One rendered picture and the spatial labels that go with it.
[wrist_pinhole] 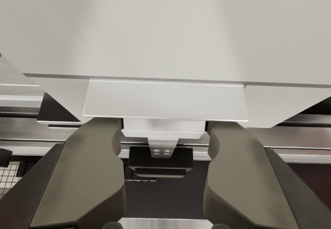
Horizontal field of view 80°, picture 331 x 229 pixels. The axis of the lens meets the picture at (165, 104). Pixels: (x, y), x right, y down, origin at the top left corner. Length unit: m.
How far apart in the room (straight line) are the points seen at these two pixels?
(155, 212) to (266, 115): 0.57
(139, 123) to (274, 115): 0.11
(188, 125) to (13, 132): 0.42
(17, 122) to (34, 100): 0.28
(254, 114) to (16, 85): 0.21
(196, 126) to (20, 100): 0.19
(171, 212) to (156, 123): 0.54
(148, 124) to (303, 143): 0.41
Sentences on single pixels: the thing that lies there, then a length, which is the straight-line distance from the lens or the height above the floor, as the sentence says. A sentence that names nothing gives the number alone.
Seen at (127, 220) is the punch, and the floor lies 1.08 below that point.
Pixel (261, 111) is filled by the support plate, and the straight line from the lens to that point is 0.17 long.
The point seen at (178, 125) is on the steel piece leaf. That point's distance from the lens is 0.18.
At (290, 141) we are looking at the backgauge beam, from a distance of 0.52.
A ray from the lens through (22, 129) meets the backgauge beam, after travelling 0.53.
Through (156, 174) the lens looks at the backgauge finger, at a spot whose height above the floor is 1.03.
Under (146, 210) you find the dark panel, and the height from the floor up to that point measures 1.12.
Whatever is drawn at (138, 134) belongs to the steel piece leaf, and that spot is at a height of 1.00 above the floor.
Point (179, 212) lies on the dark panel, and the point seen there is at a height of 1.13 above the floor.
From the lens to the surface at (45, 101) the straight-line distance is 0.23.
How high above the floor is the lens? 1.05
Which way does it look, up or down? 22 degrees down
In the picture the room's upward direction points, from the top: 179 degrees counter-clockwise
